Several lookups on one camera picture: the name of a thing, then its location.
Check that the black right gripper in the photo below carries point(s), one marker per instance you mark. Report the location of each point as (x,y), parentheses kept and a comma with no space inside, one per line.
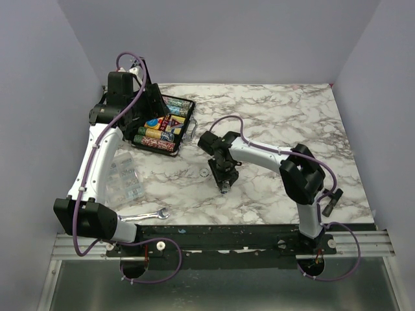
(231,176)

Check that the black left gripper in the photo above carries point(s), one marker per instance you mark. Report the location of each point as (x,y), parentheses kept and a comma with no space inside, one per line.
(137,120)

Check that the blue white poker chip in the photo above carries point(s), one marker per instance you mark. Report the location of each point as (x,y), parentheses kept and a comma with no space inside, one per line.
(225,188)
(204,172)

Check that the black poker set case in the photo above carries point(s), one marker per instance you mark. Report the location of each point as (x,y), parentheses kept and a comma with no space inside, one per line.
(152,135)

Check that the red triangular dealer button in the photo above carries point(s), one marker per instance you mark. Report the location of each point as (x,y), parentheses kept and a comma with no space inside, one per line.
(175,125)

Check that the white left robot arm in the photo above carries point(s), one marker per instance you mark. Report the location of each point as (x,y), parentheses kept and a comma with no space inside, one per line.
(83,213)

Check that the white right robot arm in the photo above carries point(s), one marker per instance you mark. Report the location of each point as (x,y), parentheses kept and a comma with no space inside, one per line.
(302,177)

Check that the silver combination wrench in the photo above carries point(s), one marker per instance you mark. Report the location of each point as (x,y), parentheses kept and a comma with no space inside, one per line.
(160,214)

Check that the clear plastic screw box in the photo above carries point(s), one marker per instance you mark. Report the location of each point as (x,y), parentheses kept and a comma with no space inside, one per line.
(123,184)

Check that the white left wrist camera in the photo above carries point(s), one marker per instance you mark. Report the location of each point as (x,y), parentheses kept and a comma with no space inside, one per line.
(137,72)

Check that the black mounting base plate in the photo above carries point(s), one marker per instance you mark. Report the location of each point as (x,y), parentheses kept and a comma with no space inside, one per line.
(219,247)

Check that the black T-handle tool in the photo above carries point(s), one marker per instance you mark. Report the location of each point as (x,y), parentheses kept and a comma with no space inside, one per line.
(334,198)

